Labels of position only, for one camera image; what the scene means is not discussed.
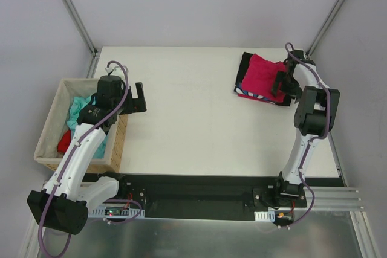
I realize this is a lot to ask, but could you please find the teal t shirt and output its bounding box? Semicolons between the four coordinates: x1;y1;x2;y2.
66;96;108;159

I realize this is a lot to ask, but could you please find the black t shirt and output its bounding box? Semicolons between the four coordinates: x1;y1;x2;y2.
233;51;299;108

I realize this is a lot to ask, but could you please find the patterned t shirt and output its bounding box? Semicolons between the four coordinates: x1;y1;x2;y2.
233;85;276;105

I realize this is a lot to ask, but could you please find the wicker basket with cloth liner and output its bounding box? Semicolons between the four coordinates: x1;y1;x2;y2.
34;79;128;173

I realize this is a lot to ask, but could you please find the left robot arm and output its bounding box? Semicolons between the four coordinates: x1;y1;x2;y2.
27;75;146;235

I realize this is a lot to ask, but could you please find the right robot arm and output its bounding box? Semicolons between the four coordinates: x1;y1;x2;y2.
131;50;340;208

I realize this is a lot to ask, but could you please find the red t shirt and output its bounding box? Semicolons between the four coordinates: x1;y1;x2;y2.
57;129;71;153

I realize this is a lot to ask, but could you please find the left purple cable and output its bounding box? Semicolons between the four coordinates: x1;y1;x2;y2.
36;60;143;258

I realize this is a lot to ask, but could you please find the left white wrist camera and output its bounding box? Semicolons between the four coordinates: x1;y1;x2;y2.
105;66;121;75

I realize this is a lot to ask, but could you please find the aluminium frame post left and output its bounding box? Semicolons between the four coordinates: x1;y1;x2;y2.
45;0;100;58

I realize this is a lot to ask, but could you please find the aluminium frame post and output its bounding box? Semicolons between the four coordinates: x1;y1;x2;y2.
45;0;100;58
306;0;347;57

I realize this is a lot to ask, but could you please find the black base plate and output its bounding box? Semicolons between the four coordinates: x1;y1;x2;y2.
81;173;308;219

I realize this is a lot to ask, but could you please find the aluminium rail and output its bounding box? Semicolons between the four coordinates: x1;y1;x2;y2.
311;187;365;212

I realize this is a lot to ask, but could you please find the right white cable duct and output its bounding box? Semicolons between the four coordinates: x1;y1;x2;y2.
254;210;276;222

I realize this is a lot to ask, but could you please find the aluminium frame post right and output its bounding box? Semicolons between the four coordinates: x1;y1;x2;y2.
306;0;347;57

